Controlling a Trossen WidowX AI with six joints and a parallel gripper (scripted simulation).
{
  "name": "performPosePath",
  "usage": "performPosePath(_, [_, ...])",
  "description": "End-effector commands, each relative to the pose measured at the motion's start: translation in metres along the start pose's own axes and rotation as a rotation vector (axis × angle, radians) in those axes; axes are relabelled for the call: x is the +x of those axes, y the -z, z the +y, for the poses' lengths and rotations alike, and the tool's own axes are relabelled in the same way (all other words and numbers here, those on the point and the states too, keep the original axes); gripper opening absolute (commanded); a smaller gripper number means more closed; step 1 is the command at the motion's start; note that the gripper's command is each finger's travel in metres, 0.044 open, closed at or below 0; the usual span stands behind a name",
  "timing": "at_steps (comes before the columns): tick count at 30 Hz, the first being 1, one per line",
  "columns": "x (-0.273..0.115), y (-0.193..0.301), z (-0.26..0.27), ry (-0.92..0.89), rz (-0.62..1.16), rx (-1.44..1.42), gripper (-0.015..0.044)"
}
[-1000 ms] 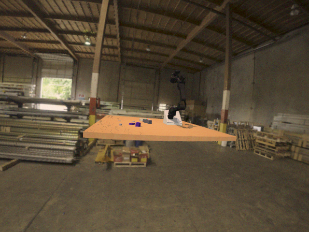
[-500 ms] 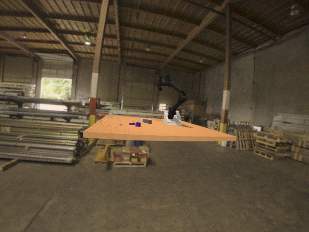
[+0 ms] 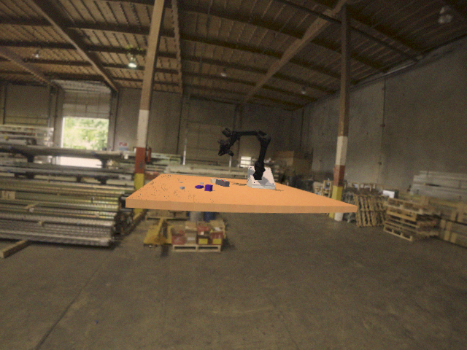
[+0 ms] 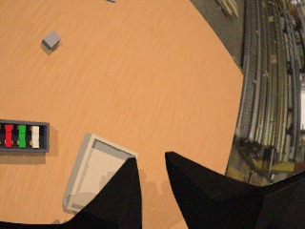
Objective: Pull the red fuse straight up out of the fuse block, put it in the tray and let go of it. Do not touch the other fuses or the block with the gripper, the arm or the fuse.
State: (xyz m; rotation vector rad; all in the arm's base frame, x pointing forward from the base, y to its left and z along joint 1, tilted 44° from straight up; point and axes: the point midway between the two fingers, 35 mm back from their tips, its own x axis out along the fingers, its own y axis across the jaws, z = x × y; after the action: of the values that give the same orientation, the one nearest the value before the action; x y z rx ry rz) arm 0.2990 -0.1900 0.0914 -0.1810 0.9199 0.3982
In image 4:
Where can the dark grey fuse block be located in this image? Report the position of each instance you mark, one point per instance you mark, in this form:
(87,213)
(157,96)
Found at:
(37,136)

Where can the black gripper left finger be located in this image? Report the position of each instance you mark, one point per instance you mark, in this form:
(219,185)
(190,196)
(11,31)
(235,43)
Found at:
(117,206)

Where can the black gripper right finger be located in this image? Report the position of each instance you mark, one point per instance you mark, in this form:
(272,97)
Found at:
(209,200)

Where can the beige shallow tray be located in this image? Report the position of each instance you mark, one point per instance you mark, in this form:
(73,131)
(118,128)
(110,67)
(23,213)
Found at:
(97,161)

